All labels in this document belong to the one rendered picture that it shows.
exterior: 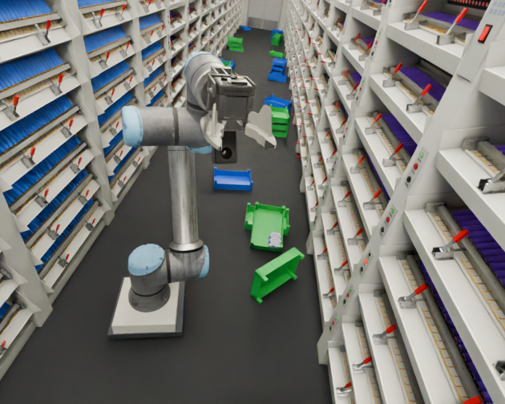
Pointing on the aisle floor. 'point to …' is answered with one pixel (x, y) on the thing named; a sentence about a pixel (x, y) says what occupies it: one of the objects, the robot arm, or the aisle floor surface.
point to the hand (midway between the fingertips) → (245, 148)
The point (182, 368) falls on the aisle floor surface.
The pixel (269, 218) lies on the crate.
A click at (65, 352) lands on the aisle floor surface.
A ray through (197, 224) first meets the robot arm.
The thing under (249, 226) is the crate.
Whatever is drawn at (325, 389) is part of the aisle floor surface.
